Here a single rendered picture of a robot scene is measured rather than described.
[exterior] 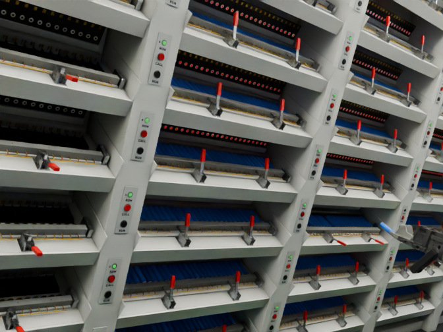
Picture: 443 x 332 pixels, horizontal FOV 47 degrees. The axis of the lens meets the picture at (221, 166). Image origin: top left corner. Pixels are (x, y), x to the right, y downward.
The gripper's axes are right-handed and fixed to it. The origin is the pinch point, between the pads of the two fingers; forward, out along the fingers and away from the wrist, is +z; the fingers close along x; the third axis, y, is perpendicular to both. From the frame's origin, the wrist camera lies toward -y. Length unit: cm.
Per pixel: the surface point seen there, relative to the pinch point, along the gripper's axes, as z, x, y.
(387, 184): 23.4, -26.2, 15.0
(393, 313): 16, -59, -44
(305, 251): 17.0, 24.8, -14.6
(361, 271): 21.4, -26.9, -24.8
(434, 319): 14, -106, -50
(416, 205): 16.9, -45.1, 9.4
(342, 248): 16.7, 2.2, -12.8
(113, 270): 16, 104, -21
